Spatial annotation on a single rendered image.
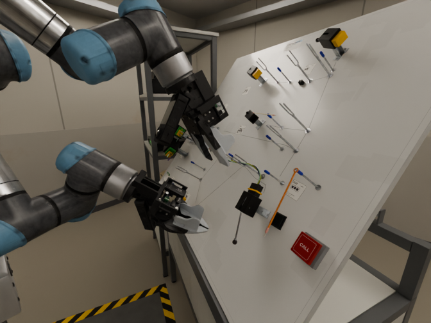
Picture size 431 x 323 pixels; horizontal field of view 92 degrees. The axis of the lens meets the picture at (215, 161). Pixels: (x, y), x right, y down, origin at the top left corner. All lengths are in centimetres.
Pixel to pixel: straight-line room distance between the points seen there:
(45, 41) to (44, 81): 235
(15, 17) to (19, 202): 31
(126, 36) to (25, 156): 252
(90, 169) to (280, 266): 48
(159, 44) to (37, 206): 38
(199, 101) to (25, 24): 31
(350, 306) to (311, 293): 37
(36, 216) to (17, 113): 234
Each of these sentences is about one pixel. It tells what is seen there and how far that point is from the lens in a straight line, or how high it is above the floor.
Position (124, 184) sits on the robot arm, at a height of 125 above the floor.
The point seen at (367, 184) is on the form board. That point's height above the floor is 125.
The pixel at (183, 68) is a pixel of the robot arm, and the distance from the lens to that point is 44.
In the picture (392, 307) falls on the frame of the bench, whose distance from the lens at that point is 96.
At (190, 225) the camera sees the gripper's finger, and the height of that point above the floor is 114.
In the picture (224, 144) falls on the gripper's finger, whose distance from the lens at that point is 46.
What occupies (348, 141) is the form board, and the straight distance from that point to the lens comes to 62.
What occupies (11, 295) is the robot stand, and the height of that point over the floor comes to 107.
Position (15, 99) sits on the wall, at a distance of 282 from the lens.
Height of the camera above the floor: 142
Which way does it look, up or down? 17 degrees down
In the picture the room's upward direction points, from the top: straight up
